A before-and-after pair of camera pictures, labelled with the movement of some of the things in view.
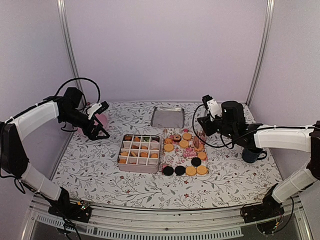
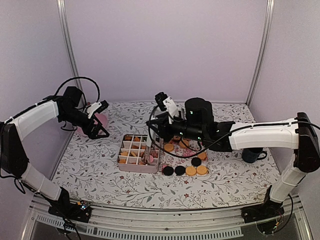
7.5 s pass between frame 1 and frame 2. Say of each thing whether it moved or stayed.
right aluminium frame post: stayed
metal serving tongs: moved
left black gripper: stayed
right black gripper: moved
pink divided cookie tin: stayed
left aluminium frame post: stayed
